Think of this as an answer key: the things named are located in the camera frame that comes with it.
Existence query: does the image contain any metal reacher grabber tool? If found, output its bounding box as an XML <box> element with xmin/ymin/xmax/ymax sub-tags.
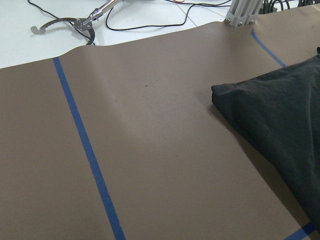
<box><xmin>28</xmin><ymin>0</ymin><xmax>120</xmax><ymax>45</ymax></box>

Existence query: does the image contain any aluminium frame post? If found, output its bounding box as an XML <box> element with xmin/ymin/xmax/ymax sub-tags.
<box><xmin>224</xmin><ymin>0</ymin><xmax>263</xmax><ymax>28</ymax></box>

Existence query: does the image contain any black cable on table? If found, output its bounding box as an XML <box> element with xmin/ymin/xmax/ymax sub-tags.
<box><xmin>27</xmin><ymin>0</ymin><xmax>232</xmax><ymax>32</ymax></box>

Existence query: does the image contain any black printed t-shirt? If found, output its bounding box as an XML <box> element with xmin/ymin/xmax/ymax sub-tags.
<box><xmin>211</xmin><ymin>55</ymin><xmax>320</xmax><ymax>228</ymax></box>

